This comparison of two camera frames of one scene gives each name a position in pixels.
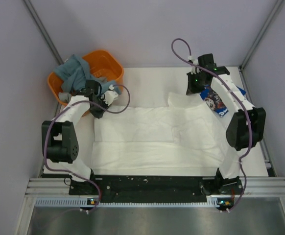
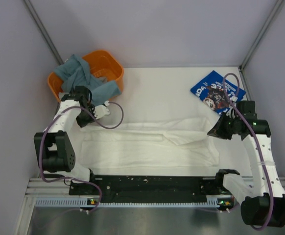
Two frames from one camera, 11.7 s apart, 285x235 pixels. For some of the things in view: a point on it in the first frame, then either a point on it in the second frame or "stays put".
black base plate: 154,189 stays put
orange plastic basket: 99,63 stays put
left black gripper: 101,99 to 82,123
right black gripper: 190,89 to 217,130
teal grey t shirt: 74,74 stays put
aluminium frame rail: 251,187 stays put
